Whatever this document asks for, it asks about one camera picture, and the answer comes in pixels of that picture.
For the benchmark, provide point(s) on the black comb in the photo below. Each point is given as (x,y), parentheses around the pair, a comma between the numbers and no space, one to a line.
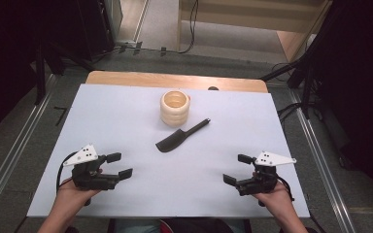
(171,144)

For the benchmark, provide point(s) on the wooden table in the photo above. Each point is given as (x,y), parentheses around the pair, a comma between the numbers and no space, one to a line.
(142,79)

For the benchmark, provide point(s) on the dark round table grommet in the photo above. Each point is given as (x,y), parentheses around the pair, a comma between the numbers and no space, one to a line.
(213,88)

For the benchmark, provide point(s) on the person's left hand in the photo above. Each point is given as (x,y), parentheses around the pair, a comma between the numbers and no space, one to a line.
(69,198)

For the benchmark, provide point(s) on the black curtain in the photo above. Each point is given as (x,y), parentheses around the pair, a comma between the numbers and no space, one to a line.
(6,48)
(362,81)

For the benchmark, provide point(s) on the person's right hand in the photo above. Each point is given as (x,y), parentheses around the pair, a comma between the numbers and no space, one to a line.
(277,198)

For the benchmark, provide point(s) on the cream ribbed cup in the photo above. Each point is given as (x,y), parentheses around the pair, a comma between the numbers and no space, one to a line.
(175,118)

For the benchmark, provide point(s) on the light wooden shelf unit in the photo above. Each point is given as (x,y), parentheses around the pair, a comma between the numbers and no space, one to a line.
(239,22)

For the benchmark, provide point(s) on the white table board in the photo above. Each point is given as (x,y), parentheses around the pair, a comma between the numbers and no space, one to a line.
(207,194)

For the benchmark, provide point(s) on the black metal stand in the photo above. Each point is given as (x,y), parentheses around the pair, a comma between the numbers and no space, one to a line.
(307,84)
(40,74)

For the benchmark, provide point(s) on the small black floor bracket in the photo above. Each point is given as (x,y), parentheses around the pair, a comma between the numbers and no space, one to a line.
(138,46)
(163,51)

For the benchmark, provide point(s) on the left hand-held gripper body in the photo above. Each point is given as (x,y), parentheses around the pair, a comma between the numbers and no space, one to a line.
(89,178)

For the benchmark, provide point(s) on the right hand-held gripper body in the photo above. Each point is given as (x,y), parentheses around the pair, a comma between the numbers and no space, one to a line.
(260,183)

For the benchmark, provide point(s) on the person's lap clothing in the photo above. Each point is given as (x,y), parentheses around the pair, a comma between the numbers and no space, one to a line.
(200,227)

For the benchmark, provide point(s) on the black cabinet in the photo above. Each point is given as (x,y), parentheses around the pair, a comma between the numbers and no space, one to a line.
(94,29)

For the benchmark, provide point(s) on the aluminium floor rail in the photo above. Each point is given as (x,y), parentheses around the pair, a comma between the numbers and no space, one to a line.
(13,152)
(323,168)

